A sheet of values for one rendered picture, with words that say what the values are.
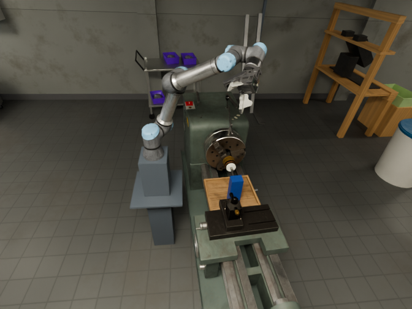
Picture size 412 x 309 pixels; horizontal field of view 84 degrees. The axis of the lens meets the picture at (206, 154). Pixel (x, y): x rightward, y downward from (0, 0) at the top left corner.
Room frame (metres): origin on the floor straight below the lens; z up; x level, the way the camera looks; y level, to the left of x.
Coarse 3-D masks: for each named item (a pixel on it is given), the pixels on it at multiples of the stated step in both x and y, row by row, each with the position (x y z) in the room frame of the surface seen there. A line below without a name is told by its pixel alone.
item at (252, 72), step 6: (246, 66) 1.07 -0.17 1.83; (252, 66) 1.06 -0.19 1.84; (246, 72) 1.05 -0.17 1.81; (252, 72) 1.03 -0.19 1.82; (258, 72) 1.04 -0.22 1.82; (240, 78) 1.00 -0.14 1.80; (246, 78) 1.00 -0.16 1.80; (252, 78) 0.97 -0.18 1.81; (258, 78) 1.01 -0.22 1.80; (246, 84) 0.97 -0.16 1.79; (252, 84) 0.96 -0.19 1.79; (258, 84) 1.01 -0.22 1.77; (240, 90) 1.00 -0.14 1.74; (246, 90) 0.99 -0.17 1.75; (252, 90) 0.97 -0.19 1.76
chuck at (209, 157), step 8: (216, 136) 1.38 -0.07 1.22; (224, 136) 1.36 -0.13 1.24; (232, 136) 1.37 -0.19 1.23; (208, 144) 1.35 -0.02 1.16; (224, 144) 1.34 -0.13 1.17; (232, 144) 1.36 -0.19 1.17; (240, 144) 1.37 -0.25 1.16; (208, 152) 1.32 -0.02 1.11; (216, 152) 1.33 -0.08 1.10; (208, 160) 1.32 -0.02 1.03; (216, 160) 1.33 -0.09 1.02; (240, 160) 1.37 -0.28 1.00
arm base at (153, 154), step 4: (160, 144) 1.28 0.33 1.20; (144, 148) 1.25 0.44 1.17; (148, 148) 1.22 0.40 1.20; (152, 148) 1.22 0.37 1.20; (156, 148) 1.23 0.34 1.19; (160, 148) 1.26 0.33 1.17; (144, 152) 1.24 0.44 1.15; (148, 152) 1.22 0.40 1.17; (152, 152) 1.22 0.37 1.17; (156, 152) 1.23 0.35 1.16; (160, 152) 1.25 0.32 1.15; (144, 156) 1.22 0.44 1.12; (148, 156) 1.21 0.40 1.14; (152, 156) 1.21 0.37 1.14; (156, 156) 1.22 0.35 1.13; (160, 156) 1.23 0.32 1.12; (148, 160) 1.20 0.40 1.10; (152, 160) 1.20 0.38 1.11; (156, 160) 1.21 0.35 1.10
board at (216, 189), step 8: (208, 184) 1.21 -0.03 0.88; (216, 184) 1.21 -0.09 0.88; (224, 184) 1.22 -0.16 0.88; (248, 184) 1.23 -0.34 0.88; (208, 192) 1.13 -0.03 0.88; (216, 192) 1.13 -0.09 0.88; (224, 192) 1.14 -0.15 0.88; (248, 192) 1.15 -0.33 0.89; (208, 200) 1.03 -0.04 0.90; (216, 200) 1.05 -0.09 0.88; (240, 200) 1.06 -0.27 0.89; (248, 200) 1.07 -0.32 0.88; (256, 200) 1.06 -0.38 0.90; (216, 208) 0.97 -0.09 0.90
